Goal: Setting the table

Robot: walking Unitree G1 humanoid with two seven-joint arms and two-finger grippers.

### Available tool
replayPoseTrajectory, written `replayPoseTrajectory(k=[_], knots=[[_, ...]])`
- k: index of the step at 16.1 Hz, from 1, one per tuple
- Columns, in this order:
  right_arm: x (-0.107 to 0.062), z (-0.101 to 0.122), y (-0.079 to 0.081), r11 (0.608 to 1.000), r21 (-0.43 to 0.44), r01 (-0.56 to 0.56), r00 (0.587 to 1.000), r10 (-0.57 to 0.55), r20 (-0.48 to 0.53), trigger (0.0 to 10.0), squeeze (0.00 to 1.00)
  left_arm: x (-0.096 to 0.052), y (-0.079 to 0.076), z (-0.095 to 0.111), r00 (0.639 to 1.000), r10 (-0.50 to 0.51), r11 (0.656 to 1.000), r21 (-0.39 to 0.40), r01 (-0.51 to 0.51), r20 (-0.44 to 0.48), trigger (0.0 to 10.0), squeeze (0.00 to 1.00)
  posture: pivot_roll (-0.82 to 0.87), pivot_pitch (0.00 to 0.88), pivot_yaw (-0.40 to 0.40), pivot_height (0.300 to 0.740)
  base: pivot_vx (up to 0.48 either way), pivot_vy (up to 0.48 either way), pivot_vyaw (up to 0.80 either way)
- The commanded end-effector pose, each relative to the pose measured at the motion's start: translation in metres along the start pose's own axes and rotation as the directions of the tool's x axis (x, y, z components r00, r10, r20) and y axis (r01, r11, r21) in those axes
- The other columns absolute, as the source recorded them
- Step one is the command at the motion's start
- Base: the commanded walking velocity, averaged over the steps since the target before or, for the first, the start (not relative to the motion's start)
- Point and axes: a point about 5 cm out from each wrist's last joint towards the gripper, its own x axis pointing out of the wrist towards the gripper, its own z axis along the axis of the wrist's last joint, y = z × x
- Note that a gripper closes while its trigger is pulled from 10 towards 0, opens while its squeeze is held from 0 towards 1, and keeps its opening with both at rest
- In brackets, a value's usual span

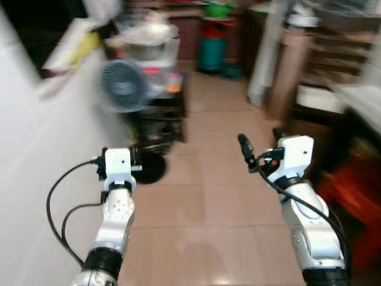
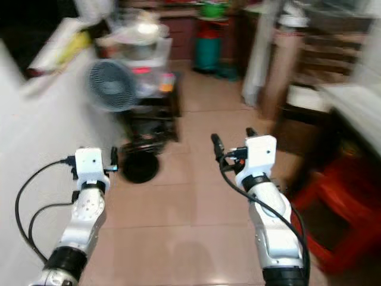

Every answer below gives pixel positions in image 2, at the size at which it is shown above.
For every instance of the red plastic stool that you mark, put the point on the red plastic stool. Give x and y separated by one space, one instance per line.
345 202

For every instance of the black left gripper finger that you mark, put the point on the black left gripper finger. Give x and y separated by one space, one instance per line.
114 161

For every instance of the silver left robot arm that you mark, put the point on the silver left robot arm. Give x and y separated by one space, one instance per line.
86 220

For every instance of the green gas cylinder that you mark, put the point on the green gas cylinder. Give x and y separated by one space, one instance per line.
211 50

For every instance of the clear plastic storage box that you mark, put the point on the clear plastic storage box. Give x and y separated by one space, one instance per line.
155 65

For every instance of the grey pedestal fan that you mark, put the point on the grey pedestal fan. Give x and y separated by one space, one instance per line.
113 85

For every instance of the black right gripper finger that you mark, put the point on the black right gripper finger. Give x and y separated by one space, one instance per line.
218 146
251 133

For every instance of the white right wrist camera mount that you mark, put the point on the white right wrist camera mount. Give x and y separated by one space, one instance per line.
261 154

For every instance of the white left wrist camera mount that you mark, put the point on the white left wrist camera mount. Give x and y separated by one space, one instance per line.
90 164

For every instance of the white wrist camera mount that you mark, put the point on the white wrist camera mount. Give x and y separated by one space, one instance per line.
261 154
90 164

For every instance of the white plastic bag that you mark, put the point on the white plastic bag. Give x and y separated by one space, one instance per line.
137 31

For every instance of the white board with yellow item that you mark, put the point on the white board with yellow item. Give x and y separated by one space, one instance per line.
62 50

